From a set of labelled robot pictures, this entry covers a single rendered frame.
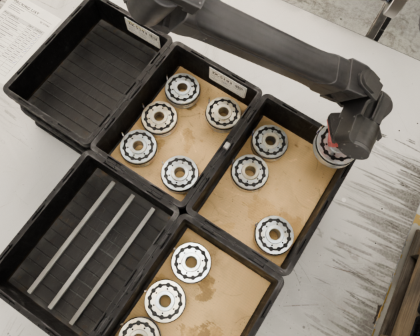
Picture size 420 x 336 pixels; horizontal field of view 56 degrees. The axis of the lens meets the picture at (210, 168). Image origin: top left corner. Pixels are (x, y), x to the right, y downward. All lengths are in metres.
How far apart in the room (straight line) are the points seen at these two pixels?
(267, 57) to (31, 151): 0.94
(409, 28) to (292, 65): 2.05
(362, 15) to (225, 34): 2.06
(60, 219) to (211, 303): 0.46
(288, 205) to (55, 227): 0.63
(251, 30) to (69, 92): 0.77
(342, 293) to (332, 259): 0.10
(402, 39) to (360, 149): 1.90
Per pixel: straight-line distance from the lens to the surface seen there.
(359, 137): 0.75
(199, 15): 0.58
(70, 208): 1.15
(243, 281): 1.08
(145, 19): 0.59
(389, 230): 1.34
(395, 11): 1.12
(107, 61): 1.31
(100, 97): 1.25
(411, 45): 2.62
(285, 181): 1.14
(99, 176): 1.15
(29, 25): 1.63
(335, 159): 0.96
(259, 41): 0.63
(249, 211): 1.10
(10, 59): 1.57
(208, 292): 1.07
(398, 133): 1.46
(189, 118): 1.18
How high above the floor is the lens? 1.90
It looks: 72 degrees down
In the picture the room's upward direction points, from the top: 4 degrees clockwise
